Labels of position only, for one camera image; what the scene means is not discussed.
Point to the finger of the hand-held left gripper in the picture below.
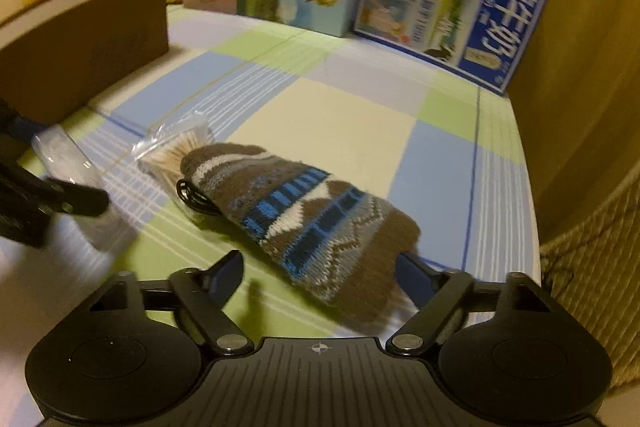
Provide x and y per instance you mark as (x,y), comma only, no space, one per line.
(17,124)
(82,199)

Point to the checkered tablecloth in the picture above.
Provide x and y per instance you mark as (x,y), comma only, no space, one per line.
(375,117)

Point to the translucent plastic cup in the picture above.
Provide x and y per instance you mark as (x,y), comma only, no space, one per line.
(75,162)

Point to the brown blue knitted glove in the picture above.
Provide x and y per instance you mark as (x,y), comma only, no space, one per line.
(310,227)

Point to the blue illustrated milk carton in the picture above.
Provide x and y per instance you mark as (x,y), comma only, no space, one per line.
(450,7)

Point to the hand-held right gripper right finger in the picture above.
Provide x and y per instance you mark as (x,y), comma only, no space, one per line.
(415,271)

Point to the clear toothpick packet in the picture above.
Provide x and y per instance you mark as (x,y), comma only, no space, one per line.
(170,147)

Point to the yellow curtain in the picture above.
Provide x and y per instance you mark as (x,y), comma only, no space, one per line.
(585,57)

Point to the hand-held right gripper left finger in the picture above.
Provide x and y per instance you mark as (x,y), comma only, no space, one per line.
(227,274)

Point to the brown cardboard box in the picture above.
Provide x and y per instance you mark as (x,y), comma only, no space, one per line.
(85,57)

